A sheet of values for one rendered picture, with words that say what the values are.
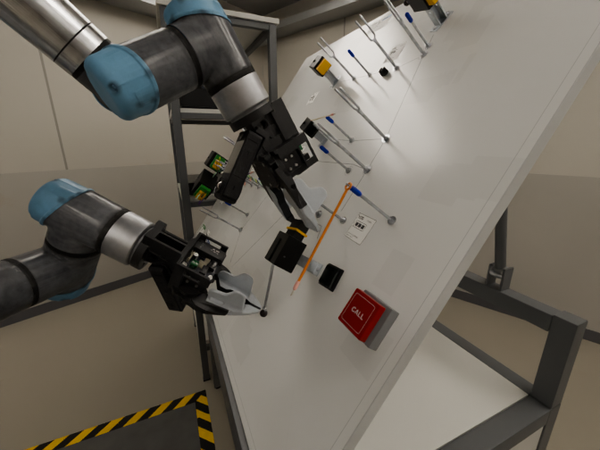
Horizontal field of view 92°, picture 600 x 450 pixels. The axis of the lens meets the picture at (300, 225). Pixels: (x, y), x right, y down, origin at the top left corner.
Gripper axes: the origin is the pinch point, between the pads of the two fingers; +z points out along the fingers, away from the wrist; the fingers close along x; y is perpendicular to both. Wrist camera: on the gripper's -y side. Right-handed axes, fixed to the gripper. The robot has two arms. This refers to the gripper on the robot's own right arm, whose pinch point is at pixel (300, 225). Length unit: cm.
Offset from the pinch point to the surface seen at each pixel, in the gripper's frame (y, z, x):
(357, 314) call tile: -5.6, 6.5, -18.0
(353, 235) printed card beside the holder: 5.5, 5.1, -5.8
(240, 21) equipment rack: 55, -52, 91
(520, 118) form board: 24.5, -3.7, -23.7
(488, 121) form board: 24.6, -3.8, -19.8
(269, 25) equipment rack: 66, -46, 90
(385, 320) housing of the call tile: -3.7, 7.7, -20.6
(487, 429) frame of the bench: 5, 49, -20
